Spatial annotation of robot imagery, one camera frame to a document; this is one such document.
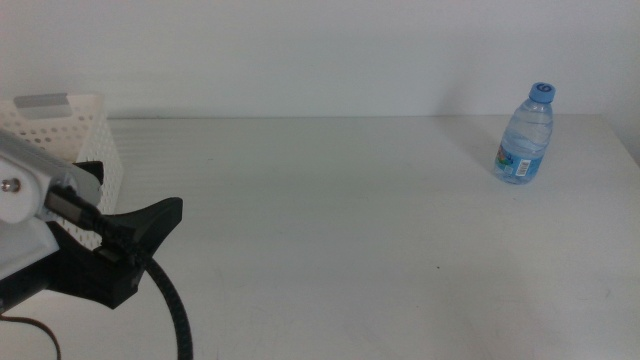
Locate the clear water bottle blue cap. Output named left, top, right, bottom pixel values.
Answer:
left=493, top=81, right=556, bottom=186

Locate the white perforated plastic basket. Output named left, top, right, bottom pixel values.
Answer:
left=0, top=92, right=125, bottom=251

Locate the thin black left arm wire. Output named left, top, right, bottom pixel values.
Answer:
left=0, top=313, right=62, bottom=360

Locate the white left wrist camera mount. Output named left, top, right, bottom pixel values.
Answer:
left=0, top=128, right=104, bottom=281

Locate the thick black braided cable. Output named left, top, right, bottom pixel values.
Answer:
left=44, top=185, right=195, bottom=360

